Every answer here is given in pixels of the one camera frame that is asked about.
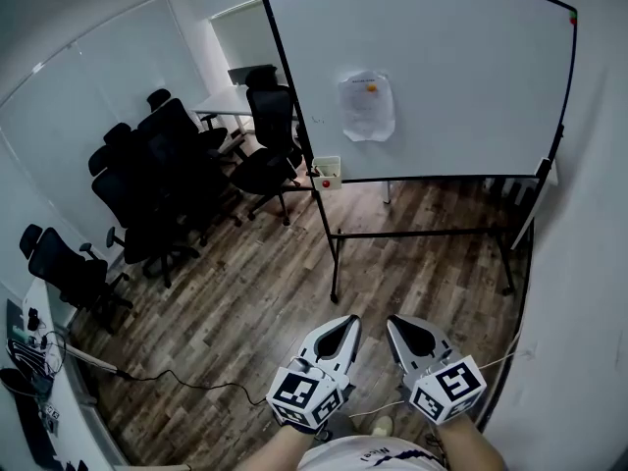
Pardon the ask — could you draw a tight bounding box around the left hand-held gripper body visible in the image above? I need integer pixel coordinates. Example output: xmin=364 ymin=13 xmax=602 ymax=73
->
xmin=266 ymin=353 xmax=355 ymax=434

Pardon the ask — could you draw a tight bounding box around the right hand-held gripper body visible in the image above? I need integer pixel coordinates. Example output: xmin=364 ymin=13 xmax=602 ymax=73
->
xmin=399 ymin=348 xmax=488 ymax=426

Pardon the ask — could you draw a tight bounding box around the white plastic marker box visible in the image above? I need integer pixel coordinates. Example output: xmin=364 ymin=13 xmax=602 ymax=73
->
xmin=311 ymin=155 xmax=343 ymax=191

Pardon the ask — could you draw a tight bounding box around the person's left forearm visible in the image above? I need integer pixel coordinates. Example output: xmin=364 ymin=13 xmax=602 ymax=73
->
xmin=238 ymin=423 xmax=316 ymax=471

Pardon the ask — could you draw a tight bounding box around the person's right forearm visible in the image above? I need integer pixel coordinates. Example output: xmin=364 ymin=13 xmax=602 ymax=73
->
xmin=435 ymin=413 xmax=507 ymax=471

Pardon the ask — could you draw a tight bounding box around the black framed whiteboard on stand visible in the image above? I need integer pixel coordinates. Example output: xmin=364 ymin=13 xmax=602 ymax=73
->
xmin=259 ymin=0 xmax=579 ymax=306

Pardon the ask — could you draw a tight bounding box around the person's white shirt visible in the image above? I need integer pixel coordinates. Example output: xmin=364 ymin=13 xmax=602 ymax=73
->
xmin=297 ymin=434 xmax=445 ymax=471

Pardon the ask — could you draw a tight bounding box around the white rod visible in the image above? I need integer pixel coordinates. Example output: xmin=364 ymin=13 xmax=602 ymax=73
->
xmin=63 ymin=343 xmax=122 ymax=377

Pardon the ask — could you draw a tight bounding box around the group of black office chairs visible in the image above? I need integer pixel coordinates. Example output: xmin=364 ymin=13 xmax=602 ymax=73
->
xmin=18 ymin=69 xmax=309 ymax=337

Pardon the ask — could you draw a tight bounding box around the curved white side desk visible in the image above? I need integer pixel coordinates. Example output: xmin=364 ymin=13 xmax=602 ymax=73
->
xmin=0 ymin=277 xmax=130 ymax=471

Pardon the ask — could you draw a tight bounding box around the crumpled printed paper sheet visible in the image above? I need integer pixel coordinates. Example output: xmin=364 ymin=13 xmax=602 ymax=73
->
xmin=337 ymin=70 xmax=396 ymax=143

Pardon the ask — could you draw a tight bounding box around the white office desk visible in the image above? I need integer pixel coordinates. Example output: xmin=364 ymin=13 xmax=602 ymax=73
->
xmin=189 ymin=87 xmax=255 ymax=134

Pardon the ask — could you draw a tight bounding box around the black computer monitor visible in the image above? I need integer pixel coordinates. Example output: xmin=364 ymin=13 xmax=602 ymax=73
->
xmin=227 ymin=64 xmax=279 ymax=87

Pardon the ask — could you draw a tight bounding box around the white cable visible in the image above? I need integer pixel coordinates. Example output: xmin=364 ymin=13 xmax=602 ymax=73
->
xmin=346 ymin=348 xmax=524 ymax=419

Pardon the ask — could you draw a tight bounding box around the black floor cable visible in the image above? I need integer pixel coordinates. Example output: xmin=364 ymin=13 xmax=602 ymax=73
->
xmin=116 ymin=368 xmax=269 ymax=407

